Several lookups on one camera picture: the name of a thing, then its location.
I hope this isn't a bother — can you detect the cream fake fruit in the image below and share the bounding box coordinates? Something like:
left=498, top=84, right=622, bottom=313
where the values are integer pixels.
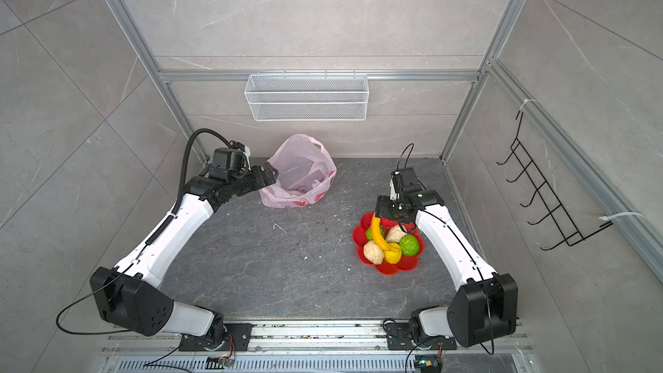
left=363, top=241, right=385, bottom=265
left=385, top=226, right=407, bottom=243

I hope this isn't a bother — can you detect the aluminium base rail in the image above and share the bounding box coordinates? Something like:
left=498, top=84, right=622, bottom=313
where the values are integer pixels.
left=94, top=319, right=540, bottom=372

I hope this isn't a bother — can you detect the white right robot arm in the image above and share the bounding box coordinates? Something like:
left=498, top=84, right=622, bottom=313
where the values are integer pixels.
left=367, top=168, right=518, bottom=353

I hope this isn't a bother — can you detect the white wire mesh basket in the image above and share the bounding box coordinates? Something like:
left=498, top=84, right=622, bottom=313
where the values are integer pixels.
left=244, top=74, right=369, bottom=122

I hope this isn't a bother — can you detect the yellow fake banana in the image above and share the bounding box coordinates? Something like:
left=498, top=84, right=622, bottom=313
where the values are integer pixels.
left=371, top=215, right=393, bottom=252

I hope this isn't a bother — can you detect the pink plastic bag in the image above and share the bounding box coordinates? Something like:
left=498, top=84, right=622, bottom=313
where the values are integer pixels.
left=259, top=134, right=337, bottom=209

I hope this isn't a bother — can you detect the red fake apple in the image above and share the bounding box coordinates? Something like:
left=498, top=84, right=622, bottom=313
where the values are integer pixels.
left=381, top=219, right=398, bottom=228

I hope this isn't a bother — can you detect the yellow fake lemon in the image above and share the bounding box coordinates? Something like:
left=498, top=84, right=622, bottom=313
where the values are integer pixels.
left=383, top=243, right=402, bottom=265

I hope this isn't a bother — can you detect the green fake kiwi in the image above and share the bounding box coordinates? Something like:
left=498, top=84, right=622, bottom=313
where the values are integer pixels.
left=365, top=226, right=387, bottom=242

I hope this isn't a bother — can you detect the green fake lime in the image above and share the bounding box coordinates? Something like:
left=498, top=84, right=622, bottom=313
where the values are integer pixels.
left=399, top=235, right=421, bottom=257

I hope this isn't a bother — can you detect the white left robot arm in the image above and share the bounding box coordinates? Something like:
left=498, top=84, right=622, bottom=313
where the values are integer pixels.
left=90, top=129, right=279, bottom=348

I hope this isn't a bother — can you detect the black wire hook rack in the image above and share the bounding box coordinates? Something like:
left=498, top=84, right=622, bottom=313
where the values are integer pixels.
left=496, top=112, right=614, bottom=251

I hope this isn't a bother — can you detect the red flower-shaped bowl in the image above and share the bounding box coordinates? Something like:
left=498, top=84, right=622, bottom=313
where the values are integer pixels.
left=352, top=212, right=425, bottom=276

